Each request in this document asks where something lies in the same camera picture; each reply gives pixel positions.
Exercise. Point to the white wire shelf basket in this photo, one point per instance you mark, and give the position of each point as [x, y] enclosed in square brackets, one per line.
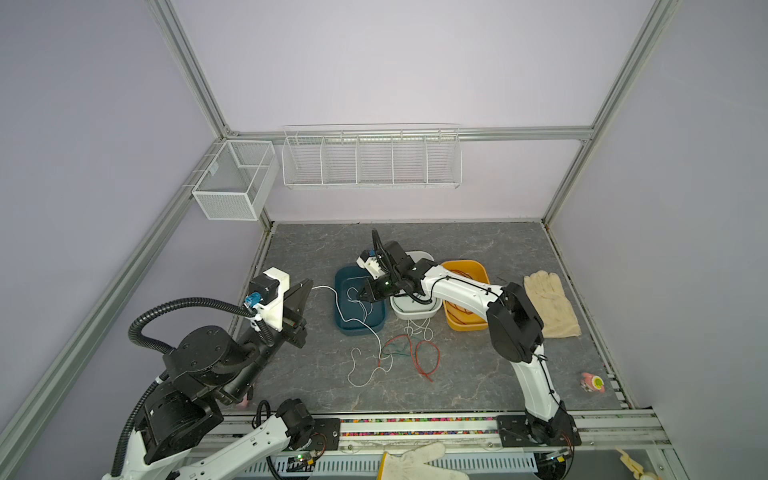
[372, 156]

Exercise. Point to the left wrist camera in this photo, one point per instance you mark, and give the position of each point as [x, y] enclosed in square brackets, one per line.
[265, 299]

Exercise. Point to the white glove at front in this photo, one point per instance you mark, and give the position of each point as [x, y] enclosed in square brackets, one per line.
[416, 464]

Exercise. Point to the pink toy figure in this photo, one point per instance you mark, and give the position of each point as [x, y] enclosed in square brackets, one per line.
[592, 383]

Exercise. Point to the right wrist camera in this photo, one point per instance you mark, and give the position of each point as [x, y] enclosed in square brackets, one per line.
[369, 261]

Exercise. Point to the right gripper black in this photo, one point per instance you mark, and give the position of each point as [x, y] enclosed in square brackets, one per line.
[372, 295]

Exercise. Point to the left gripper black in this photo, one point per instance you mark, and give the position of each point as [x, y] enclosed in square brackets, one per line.
[294, 322]

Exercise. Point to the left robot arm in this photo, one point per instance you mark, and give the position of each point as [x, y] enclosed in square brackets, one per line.
[209, 369]

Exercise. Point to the yellow plastic bin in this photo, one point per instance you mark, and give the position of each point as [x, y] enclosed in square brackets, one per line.
[458, 318]

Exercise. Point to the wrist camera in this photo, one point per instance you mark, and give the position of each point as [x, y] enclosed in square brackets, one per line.
[265, 299]
[369, 261]

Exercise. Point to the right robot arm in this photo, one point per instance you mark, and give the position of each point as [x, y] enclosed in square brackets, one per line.
[514, 326]

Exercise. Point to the white mesh box basket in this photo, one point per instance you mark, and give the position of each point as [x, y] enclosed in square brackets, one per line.
[237, 181]

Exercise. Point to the white plastic bin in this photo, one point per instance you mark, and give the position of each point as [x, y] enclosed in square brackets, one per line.
[405, 308]

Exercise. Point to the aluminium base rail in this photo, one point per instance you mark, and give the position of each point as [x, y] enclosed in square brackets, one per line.
[480, 432]

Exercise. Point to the small cream object front right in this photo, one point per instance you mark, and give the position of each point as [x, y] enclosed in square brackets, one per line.
[636, 469]

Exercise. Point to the beige work glove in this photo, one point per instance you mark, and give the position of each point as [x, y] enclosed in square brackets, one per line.
[546, 292]

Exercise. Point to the dark teal plastic bin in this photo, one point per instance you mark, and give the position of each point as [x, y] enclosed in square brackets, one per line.
[354, 317]

